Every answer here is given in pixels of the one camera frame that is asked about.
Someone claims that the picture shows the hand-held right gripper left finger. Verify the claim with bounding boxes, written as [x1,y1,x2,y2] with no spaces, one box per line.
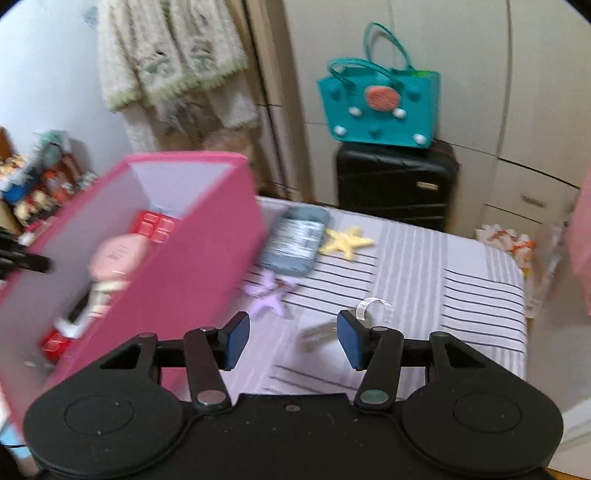
[99,311,252,414]

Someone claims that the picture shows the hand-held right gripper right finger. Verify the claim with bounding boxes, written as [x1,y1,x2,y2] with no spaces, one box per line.
[336,310,485,411]

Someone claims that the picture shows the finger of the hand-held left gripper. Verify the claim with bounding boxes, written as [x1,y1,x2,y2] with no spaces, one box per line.
[0,230,52,278]

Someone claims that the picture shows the pink cardboard box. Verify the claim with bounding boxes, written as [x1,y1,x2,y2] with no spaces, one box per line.
[0,152,269,439]

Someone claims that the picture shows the purple starfish hair clip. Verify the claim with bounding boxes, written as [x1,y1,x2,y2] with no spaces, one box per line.
[243,270,301,320]

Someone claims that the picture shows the white and black pocket device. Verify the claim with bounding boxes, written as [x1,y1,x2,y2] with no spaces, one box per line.
[54,295,100,341]

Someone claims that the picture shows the pile of colourful toys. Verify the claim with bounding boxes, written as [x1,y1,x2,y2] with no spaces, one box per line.
[0,128,99,241]

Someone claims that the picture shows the pink rounded square case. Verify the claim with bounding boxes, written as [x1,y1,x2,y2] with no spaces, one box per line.
[90,233,151,282]

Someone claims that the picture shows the yellow starfish hair clip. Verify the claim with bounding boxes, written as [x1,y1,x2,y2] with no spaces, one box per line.
[321,226,376,261]

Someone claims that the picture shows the grey labelled wipes pack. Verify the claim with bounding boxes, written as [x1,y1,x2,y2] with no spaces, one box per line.
[259,205,331,278]

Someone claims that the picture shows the black suitcase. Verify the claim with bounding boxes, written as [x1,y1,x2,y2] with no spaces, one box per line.
[335,141,460,234]

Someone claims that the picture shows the floral printed bag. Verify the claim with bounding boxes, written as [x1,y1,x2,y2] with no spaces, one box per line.
[475,222,539,319]

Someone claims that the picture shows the teal handbag with charms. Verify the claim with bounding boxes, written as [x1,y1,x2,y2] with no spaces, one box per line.
[316,22,441,149]

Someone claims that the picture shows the white fluffy towels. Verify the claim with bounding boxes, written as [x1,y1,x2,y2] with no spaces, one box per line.
[95,0,259,139]

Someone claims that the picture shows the pink shopping bag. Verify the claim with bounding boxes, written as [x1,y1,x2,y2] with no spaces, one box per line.
[567,166,591,317]

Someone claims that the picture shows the white wardrobe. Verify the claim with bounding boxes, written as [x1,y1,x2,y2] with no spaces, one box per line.
[245,0,591,278]

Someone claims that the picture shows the clear plastic ring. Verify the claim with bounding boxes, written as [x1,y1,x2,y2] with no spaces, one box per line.
[355,298,393,326]

